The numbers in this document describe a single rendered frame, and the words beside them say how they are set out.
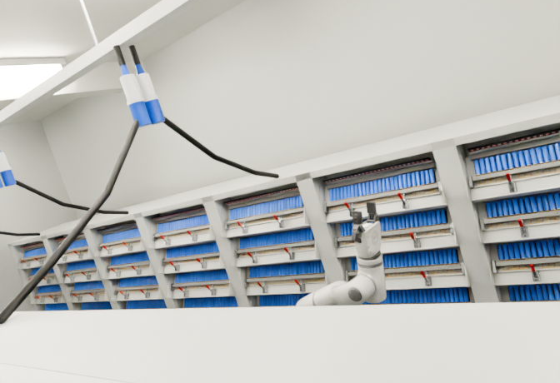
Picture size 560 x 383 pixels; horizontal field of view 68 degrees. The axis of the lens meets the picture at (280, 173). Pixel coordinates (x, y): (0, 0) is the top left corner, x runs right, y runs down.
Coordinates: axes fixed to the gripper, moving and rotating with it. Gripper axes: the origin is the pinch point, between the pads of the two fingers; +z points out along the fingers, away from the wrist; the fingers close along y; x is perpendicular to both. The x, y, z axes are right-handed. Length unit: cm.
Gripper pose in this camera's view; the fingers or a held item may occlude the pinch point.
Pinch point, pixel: (364, 209)
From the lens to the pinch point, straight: 136.5
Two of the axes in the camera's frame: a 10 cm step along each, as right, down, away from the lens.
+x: -7.6, -0.3, 6.5
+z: -1.5, -9.6, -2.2
